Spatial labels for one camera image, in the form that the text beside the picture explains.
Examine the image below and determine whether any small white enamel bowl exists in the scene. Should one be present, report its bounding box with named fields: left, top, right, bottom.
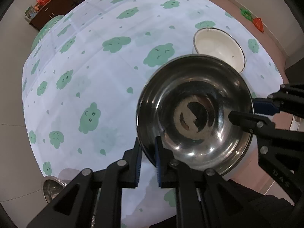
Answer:
left=193, top=27, right=246, bottom=74

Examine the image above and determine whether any small steel bowl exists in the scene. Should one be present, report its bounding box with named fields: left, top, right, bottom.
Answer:
left=136, top=55, right=253, bottom=176

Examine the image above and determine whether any cloud pattern tablecloth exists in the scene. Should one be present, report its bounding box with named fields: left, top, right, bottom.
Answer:
left=21, top=0, right=284, bottom=228

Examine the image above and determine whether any orange toy on floor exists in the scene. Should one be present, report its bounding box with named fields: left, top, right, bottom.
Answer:
left=253, top=17, right=264, bottom=32

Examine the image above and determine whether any green toy on floor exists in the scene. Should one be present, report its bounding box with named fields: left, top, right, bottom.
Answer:
left=240, top=8, right=253, bottom=22

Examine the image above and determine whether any green plastic stool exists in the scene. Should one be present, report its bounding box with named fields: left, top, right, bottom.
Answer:
left=31, top=15, right=64, bottom=51

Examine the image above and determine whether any dark wooden sideboard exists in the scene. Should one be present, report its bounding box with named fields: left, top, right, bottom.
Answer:
left=29, top=0, right=85, bottom=31

